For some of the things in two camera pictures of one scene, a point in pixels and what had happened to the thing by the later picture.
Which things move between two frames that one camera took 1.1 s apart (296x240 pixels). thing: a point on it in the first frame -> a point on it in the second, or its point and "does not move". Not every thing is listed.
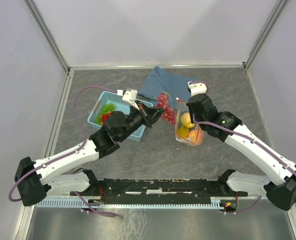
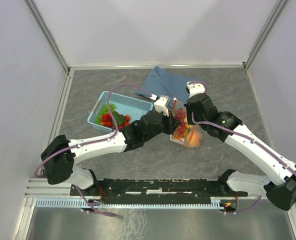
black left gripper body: (135, 119) -> (166, 126)
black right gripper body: (192, 115) does not move
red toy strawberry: (104, 117) does not move
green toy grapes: (106, 108) does not move
